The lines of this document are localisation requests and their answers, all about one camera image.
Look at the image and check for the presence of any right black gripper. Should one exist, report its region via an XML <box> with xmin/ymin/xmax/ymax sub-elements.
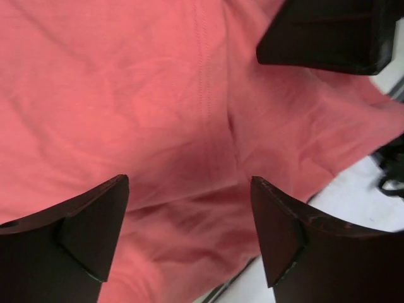
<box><xmin>256</xmin><ymin>0</ymin><xmax>403</xmax><ymax>76</ymax></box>

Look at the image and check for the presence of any red t-shirt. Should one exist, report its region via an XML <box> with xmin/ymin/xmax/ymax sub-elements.
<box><xmin>1</xmin><ymin>1</ymin><xmax>403</xmax><ymax>302</ymax></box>

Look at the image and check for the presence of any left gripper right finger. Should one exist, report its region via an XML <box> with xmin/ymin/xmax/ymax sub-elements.
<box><xmin>251</xmin><ymin>177</ymin><xmax>403</xmax><ymax>302</ymax></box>

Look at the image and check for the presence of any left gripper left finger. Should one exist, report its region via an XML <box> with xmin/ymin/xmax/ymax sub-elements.
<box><xmin>1</xmin><ymin>175</ymin><xmax>129</xmax><ymax>303</ymax></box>

